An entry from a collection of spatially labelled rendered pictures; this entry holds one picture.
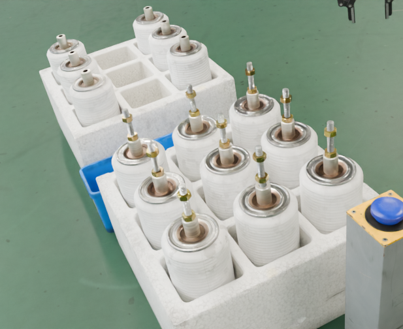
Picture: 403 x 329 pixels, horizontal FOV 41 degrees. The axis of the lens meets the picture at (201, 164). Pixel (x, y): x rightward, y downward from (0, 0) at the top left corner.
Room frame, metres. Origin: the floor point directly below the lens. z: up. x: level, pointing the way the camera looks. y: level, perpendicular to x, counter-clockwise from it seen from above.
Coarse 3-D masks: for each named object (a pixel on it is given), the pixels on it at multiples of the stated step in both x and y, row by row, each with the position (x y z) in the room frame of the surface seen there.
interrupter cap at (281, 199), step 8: (272, 184) 0.61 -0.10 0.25; (248, 192) 0.61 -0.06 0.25; (272, 192) 0.60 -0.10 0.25; (280, 192) 0.59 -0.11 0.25; (288, 192) 0.59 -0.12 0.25; (240, 200) 0.59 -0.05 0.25; (248, 200) 0.59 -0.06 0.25; (256, 200) 0.59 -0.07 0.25; (272, 200) 0.58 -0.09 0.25; (280, 200) 0.58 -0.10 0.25; (288, 200) 0.57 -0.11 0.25; (248, 208) 0.57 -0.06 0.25; (256, 208) 0.57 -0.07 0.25; (264, 208) 0.57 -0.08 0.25; (272, 208) 0.56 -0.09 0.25; (280, 208) 0.56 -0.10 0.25; (256, 216) 0.55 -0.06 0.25; (264, 216) 0.55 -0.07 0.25; (272, 216) 0.55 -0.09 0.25
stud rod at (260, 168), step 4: (256, 148) 0.58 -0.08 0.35; (260, 148) 0.58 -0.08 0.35; (256, 152) 0.58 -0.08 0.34; (260, 152) 0.58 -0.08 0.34; (260, 164) 0.58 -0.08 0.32; (260, 168) 0.58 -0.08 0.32; (264, 168) 0.58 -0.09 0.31; (260, 172) 0.58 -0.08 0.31; (264, 172) 0.58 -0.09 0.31; (260, 176) 0.58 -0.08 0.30; (264, 176) 0.58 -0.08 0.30; (260, 184) 0.58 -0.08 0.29; (264, 184) 0.58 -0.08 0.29
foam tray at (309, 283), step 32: (128, 224) 0.67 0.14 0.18; (224, 224) 0.63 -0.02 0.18; (128, 256) 0.72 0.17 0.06; (160, 256) 0.58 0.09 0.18; (288, 256) 0.53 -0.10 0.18; (320, 256) 0.53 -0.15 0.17; (160, 288) 0.52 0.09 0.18; (224, 288) 0.50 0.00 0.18; (256, 288) 0.49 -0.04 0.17; (288, 288) 0.51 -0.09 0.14; (320, 288) 0.53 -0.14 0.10; (160, 320) 0.57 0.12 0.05; (192, 320) 0.46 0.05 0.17; (224, 320) 0.47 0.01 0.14; (256, 320) 0.49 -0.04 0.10; (288, 320) 0.51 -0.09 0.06; (320, 320) 0.53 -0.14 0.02
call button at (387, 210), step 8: (376, 200) 0.46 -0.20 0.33; (384, 200) 0.46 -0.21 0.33; (392, 200) 0.45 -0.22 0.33; (400, 200) 0.45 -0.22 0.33; (376, 208) 0.45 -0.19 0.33; (384, 208) 0.44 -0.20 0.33; (392, 208) 0.44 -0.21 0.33; (400, 208) 0.44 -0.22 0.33; (376, 216) 0.44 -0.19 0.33; (384, 216) 0.43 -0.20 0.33; (392, 216) 0.43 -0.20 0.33; (400, 216) 0.43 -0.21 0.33; (384, 224) 0.43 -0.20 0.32; (392, 224) 0.43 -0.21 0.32
